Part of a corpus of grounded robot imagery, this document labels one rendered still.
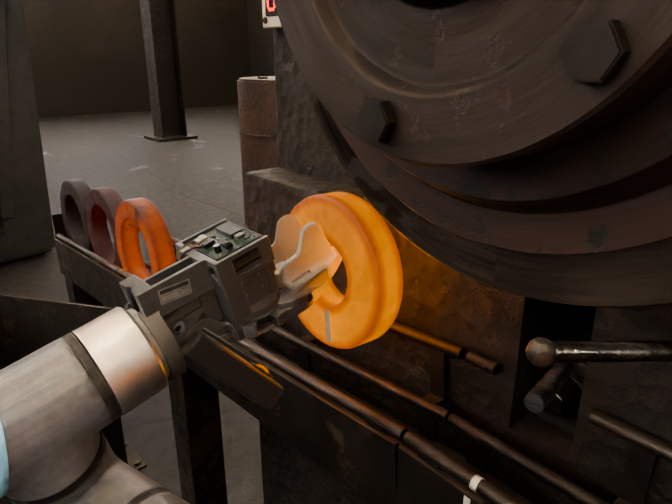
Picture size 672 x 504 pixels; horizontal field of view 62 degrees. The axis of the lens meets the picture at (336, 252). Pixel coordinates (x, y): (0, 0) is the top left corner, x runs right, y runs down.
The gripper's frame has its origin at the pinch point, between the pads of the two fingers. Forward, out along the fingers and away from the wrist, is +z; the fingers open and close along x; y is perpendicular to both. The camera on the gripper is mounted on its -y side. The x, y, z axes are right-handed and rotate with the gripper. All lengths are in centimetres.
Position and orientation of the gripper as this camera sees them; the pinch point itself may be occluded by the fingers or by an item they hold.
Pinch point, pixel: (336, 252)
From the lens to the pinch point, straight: 56.0
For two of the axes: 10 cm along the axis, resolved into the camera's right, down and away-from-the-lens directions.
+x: -6.5, -2.4, 7.2
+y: -2.1, -8.6, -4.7
